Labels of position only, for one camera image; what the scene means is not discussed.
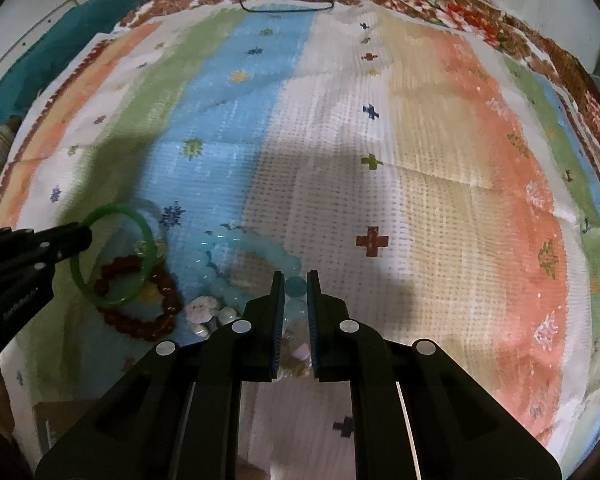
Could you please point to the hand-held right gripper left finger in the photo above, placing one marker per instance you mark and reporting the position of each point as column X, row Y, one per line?
column 278, row 321

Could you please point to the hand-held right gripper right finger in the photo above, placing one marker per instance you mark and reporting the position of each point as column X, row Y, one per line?
column 312, row 321

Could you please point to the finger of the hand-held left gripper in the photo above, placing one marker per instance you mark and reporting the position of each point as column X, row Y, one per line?
column 67, row 250
column 65, row 233

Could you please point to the green jade bangle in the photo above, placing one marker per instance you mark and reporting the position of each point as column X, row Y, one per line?
column 116, row 303

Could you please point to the clear glass bangle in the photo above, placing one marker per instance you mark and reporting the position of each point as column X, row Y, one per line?
column 156, row 216

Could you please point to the teal pillow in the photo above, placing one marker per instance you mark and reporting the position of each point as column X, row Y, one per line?
column 55, row 50

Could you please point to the striped patterned blanket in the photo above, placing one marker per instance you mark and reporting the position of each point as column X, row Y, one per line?
column 380, row 85

